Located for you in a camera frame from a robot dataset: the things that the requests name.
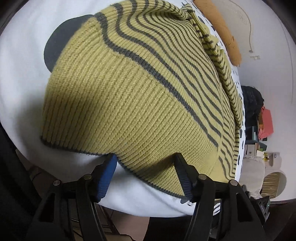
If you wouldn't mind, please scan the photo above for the beige fabric bag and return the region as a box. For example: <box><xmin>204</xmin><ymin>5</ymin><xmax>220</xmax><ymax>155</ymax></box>
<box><xmin>239</xmin><ymin>157</ymin><xmax>265</xmax><ymax>199</ymax></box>

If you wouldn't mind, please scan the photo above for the white storage shelf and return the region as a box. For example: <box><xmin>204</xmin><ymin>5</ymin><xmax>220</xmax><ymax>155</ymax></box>
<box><xmin>244</xmin><ymin>126</ymin><xmax>282</xmax><ymax>169</ymax></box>

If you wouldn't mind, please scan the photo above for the mustard orange pillow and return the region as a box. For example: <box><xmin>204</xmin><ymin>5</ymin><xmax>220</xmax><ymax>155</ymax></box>
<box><xmin>193</xmin><ymin>0</ymin><xmax>242</xmax><ymax>66</ymax></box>

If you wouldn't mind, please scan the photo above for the yellow striped knit sweater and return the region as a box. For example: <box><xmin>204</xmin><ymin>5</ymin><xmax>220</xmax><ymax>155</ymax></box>
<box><xmin>41</xmin><ymin>1</ymin><xmax>243</xmax><ymax>197</ymax></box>

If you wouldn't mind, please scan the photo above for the black backpack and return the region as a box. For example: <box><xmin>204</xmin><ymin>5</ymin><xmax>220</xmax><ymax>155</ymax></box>
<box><xmin>241</xmin><ymin>86</ymin><xmax>264</xmax><ymax>127</ymax></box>

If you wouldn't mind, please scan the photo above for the white polka dot duvet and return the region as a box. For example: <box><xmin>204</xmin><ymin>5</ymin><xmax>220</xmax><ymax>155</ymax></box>
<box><xmin>1</xmin><ymin>1</ymin><xmax>242</xmax><ymax>217</ymax></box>

